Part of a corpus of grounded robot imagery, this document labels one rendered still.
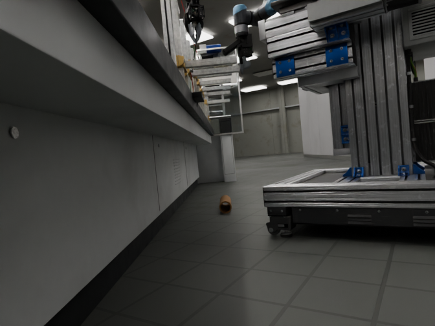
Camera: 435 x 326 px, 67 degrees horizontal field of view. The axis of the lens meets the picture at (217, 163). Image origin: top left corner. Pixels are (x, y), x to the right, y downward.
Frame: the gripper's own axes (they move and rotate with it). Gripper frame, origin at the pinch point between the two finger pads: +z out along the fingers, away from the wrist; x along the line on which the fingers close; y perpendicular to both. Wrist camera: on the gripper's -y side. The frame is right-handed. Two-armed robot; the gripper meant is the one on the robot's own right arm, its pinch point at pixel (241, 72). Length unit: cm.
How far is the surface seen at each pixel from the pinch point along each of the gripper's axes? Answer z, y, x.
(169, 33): -4, -30, -57
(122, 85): 29, -30, -122
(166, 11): -12, -30, -57
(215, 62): 0.5, -13.2, -26.5
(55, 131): 34, -50, -109
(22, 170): 42, -50, -122
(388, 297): 82, 25, -99
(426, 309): 82, 30, -107
